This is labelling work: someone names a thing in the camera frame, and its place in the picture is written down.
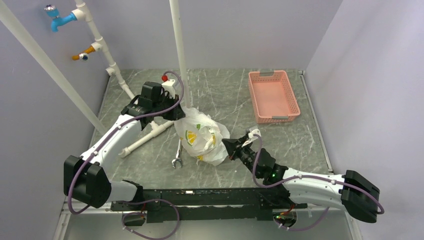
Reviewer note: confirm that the pink plastic basket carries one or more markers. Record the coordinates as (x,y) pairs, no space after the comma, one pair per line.
(272,97)

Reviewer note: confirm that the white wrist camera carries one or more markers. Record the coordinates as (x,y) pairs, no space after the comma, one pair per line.
(251,135)
(169,85)

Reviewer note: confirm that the silver open-end wrench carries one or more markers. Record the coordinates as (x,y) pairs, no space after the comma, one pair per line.
(177,159)

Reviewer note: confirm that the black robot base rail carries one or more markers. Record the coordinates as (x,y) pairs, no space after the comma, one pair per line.
(209,204)

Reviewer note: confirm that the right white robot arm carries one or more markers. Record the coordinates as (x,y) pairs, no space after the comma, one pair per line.
(350,192)

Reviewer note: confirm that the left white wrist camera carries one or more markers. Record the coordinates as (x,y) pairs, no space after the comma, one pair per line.
(169,85)

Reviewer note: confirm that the blue plastic faucet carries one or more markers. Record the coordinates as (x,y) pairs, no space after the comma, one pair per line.
(56,20)

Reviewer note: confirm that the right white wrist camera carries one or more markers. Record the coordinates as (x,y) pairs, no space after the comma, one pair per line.
(251,135)

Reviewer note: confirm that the white plastic bag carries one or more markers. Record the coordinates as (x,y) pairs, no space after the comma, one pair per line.
(201,136)

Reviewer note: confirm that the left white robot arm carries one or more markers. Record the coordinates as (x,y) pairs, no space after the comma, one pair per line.
(87,177)

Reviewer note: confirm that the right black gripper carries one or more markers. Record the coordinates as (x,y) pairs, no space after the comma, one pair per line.
(230,144)

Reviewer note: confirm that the orange plastic faucet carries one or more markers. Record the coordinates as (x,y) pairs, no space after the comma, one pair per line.
(84,55)

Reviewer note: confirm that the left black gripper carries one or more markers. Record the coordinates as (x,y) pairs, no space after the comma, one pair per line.
(177,113)

